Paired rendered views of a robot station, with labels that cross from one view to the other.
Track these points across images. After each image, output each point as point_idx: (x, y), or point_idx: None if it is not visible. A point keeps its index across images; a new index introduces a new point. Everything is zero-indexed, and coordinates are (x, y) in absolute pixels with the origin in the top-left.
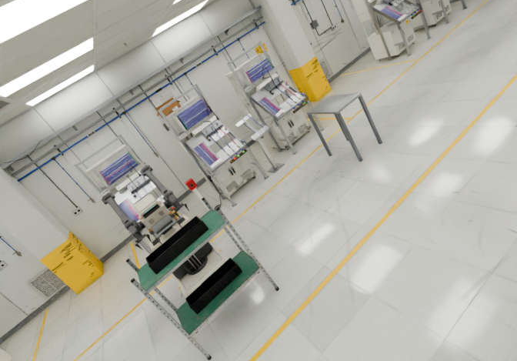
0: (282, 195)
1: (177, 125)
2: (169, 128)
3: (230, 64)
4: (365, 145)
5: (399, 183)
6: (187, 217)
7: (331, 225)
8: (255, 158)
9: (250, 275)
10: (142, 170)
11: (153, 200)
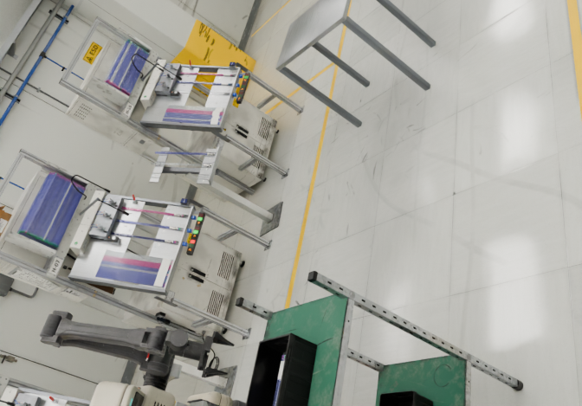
0: (335, 242)
1: (28, 254)
2: (13, 272)
3: (66, 80)
4: (409, 66)
5: (543, 55)
6: (204, 394)
7: (496, 202)
8: (229, 221)
9: (463, 391)
10: (48, 332)
11: (121, 389)
